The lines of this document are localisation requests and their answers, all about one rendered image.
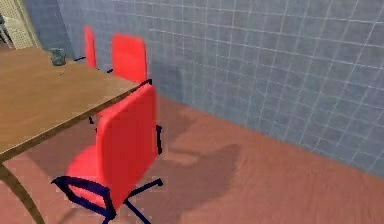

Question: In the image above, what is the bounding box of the red office chair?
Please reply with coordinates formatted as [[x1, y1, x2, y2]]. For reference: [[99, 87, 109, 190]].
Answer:
[[51, 79, 164, 224], [105, 33, 149, 85], [73, 25, 98, 70]]

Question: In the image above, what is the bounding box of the brown wooden table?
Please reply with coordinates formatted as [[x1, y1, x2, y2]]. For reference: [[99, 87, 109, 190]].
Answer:
[[0, 46, 145, 224]]

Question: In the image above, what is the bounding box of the small grey-green cup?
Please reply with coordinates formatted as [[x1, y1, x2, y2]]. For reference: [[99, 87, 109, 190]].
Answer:
[[49, 47, 67, 67]]

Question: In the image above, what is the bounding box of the beige lattice cabinet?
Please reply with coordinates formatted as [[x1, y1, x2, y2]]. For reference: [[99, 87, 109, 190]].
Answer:
[[0, 0, 42, 50]]

